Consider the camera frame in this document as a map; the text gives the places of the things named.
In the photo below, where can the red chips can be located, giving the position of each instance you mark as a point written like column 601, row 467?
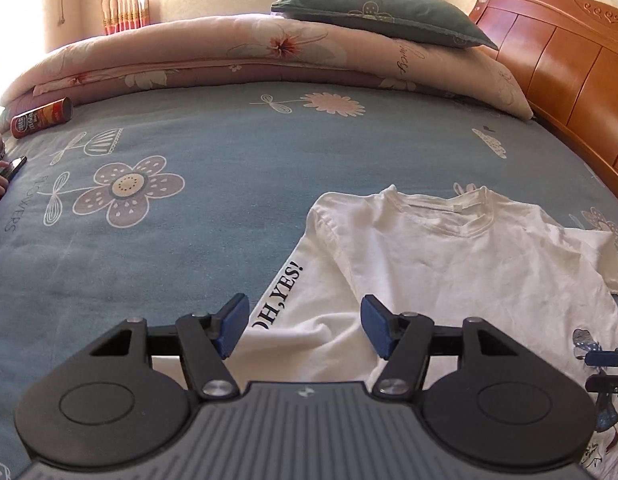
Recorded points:
column 41, row 117

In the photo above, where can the wooden headboard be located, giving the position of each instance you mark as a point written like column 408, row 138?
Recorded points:
column 564, row 70

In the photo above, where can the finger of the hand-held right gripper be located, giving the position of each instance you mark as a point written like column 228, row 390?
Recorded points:
column 609, row 384
column 606, row 358

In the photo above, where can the green pillow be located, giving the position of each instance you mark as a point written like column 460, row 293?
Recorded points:
column 389, row 15

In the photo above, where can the white printed t-shirt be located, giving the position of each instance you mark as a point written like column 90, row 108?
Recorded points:
column 464, row 270

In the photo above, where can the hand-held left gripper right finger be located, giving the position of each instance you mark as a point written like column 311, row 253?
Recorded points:
column 376, row 327

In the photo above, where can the pink floral quilt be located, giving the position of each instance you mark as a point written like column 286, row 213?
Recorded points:
column 214, row 45

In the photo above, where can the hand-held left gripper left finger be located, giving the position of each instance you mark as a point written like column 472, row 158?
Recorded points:
column 231, row 325

